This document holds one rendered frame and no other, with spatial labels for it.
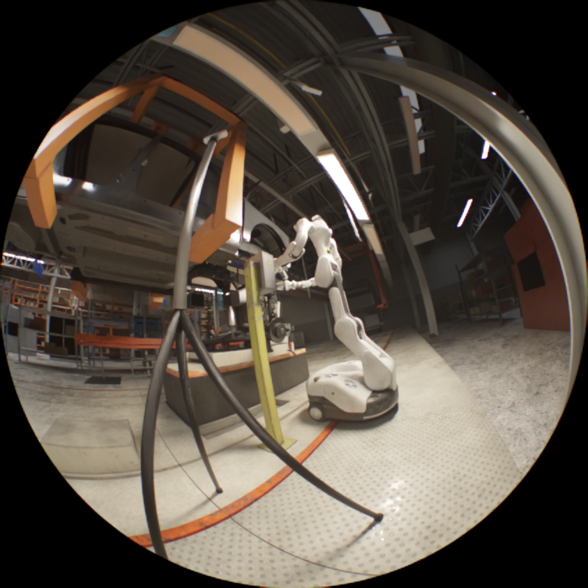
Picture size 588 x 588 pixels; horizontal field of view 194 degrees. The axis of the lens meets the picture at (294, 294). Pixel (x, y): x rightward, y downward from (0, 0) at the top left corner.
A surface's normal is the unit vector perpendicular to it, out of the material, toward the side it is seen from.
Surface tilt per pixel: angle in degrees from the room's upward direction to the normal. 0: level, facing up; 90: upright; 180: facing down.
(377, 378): 90
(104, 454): 90
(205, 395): 90
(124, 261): 109
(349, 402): 90
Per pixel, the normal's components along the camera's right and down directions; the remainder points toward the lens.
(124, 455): 0.81, -0.26
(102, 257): 0.81, 0.11
